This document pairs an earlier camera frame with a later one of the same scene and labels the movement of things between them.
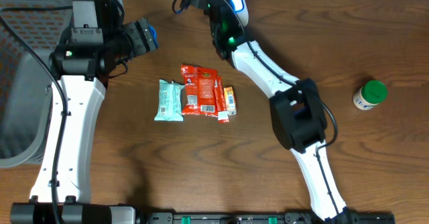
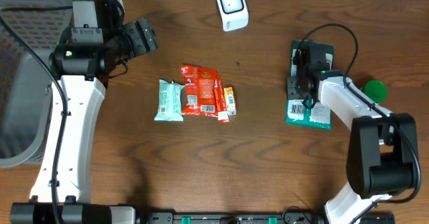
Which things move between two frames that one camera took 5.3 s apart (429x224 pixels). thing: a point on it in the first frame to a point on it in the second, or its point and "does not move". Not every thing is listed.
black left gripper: (145, 36) does not move
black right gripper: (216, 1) to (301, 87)
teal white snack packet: (169, 108) does not move
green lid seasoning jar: (373, 93) does not move
